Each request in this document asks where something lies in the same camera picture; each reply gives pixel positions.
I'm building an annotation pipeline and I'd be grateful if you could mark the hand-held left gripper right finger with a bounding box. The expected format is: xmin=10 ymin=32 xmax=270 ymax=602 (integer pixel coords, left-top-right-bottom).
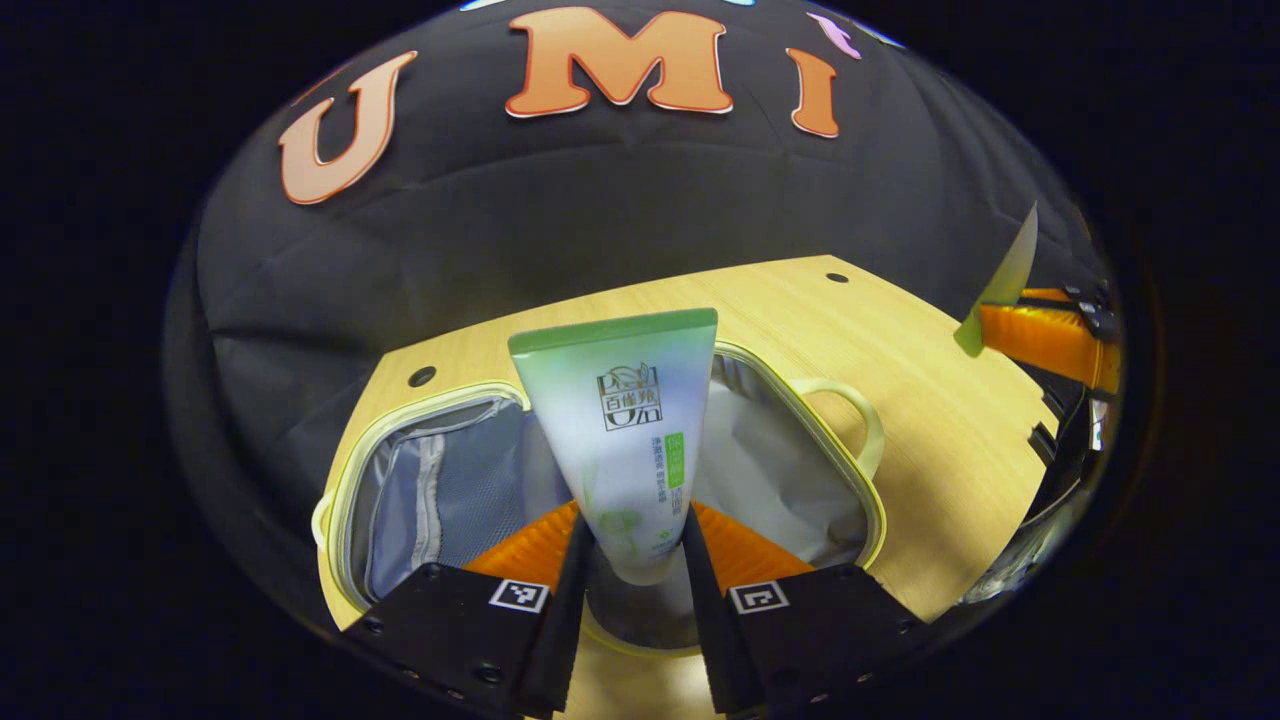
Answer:
xmin=680 ymin=500 xmax=926 ymax=719

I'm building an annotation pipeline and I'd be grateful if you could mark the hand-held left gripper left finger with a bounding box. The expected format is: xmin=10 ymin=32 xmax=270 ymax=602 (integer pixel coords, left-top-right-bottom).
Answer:
xmin=345 ymin=500 xmax=598 ymax=719

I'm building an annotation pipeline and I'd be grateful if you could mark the small white green cream tube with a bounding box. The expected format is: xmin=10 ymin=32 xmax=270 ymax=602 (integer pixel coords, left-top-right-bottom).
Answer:
xmin=953 ymin=202 xmax=1041 ymax=359

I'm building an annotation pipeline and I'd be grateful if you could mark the large white green cream tube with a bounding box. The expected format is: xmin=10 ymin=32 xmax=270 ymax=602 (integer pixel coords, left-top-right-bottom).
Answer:
xmin=507 ymin=307 xmax=719 ymax=587

